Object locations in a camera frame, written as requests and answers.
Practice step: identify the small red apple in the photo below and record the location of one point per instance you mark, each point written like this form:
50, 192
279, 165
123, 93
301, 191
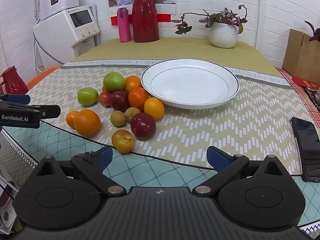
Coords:
104, 98

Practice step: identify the black phone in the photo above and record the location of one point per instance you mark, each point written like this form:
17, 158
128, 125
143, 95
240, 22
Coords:
308, 147

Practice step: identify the potted plant white pot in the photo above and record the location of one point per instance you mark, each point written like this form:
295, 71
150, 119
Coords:
222, 35

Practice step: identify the white plate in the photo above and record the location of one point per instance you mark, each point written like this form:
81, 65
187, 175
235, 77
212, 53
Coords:
190, 85

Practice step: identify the white wall conduit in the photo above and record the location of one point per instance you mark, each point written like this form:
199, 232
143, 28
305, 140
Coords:
257, 12

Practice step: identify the small green apple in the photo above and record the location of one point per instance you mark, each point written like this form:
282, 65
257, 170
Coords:
87, 96

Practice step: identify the red pitcher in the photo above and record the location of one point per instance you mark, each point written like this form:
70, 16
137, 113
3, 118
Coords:
12, 81

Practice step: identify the purple leaf plant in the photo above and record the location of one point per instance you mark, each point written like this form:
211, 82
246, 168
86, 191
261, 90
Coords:
315, 33

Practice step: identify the yellow orange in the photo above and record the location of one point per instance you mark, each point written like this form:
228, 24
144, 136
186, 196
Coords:
154, 108

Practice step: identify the pink bottle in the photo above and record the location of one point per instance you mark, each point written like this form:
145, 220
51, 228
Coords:
123, 27

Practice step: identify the red thermos jug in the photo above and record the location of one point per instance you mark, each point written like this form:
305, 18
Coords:
145, 17

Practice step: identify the white water dispenser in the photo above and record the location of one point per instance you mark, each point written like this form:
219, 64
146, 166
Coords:
55, 37

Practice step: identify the red plaid cloth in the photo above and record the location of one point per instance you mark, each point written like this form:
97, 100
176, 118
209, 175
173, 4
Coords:
287, 77

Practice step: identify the dark red plum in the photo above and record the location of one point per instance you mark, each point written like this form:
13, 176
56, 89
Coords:
143, 126
119, 101

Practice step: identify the orange chair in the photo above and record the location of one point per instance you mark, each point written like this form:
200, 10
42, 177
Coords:
42, 76

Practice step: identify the red wall strip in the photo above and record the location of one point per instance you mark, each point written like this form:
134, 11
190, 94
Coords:
163, 18

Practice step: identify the red packet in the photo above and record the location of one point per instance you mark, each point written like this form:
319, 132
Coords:
305, 82

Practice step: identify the large green apple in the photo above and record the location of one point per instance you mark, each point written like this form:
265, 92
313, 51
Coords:
114, 81

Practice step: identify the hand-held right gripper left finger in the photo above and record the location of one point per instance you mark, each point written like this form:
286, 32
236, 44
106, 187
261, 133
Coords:
106, 156

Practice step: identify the small orange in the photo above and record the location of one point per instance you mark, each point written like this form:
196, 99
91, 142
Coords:
104, 88
70, 118

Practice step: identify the dark orange tangerine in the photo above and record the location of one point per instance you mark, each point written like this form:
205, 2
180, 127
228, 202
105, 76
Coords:
137, 98

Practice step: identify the olive green table mat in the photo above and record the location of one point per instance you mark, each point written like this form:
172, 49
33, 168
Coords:
175, 50

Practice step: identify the brown cardboard box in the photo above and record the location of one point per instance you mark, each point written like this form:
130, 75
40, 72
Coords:
300, 55

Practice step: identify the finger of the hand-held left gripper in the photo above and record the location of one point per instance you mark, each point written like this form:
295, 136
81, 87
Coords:
15, 99
47, 111

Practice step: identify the big orange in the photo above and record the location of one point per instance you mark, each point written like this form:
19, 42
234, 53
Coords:
87, 123

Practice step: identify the yellow red plum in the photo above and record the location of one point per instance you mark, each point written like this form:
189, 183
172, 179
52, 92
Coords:
123, 141

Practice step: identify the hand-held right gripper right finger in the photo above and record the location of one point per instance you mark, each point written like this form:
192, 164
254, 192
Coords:
217, 158

